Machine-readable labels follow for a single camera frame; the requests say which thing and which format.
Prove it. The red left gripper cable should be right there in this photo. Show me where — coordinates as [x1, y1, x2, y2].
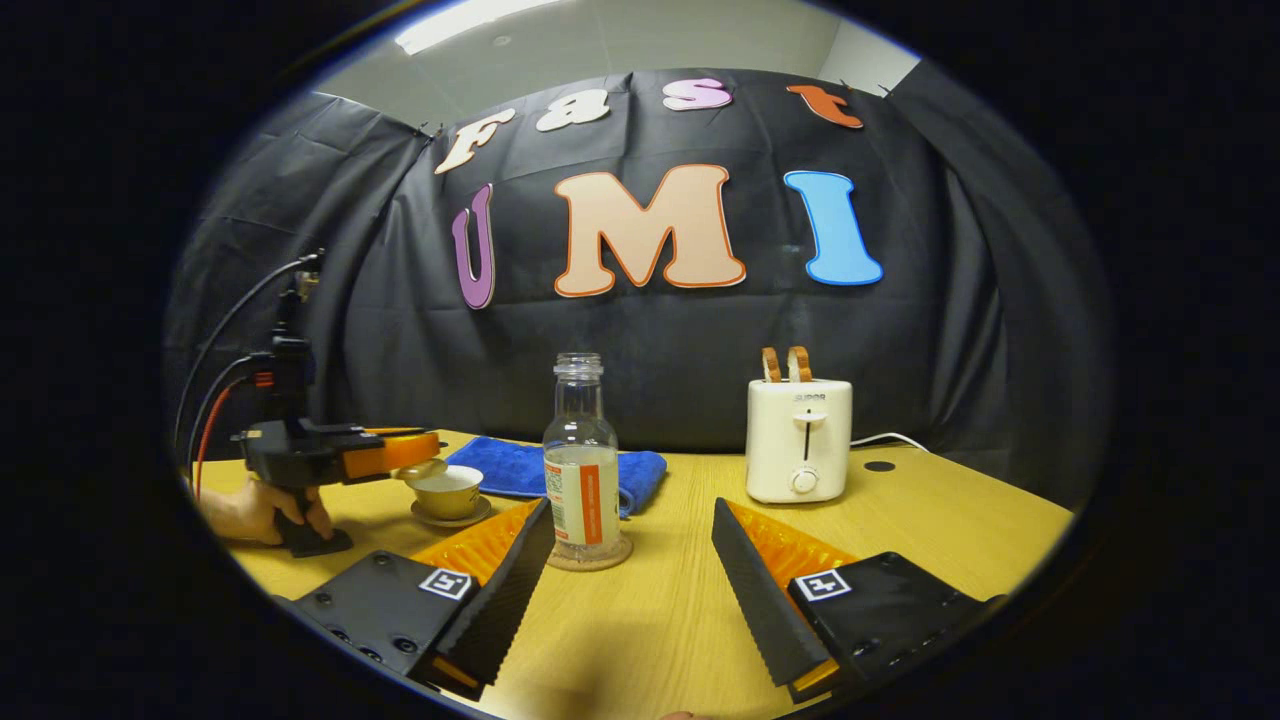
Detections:
[193, 375, 273, 499]

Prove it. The cream saucer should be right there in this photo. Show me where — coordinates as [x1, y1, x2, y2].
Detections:
[410, 495, 494, 529]

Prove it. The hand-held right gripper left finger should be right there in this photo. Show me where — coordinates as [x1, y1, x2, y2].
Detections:
[280, 497, 556, 701]

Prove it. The round cork coaster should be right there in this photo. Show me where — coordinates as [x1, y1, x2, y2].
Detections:
[546, 535, 634, 573]

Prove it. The white toaster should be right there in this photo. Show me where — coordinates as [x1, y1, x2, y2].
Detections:
[745, 378, 854, 505]

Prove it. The blue towel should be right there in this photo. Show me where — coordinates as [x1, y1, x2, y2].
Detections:
[445, 435, 669, 518]

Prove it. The black backdrop cloth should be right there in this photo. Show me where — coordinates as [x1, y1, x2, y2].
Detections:
[165, 65, 1116, 511]

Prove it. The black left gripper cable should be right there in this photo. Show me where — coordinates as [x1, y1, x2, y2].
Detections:
[175, 255, 323, 471]

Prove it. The cream teacup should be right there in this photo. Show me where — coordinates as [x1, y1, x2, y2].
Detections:
[407, 465, 485, 521]

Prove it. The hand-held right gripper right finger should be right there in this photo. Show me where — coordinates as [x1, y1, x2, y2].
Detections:
[711, 497, 1011, 704]

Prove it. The clear water bottle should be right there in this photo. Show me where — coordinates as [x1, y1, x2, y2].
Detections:
[542, 352, 623, 563]

